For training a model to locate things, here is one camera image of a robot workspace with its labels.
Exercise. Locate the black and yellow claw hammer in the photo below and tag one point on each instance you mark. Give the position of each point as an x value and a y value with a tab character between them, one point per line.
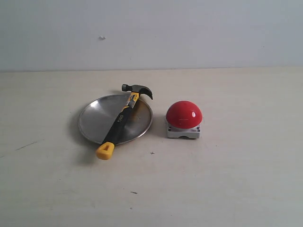
105	150

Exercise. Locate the red dome push button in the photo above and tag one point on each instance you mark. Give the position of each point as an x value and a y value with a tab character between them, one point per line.
184	119

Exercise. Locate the round stainless steel plate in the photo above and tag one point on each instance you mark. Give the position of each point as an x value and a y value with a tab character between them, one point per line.
96	119

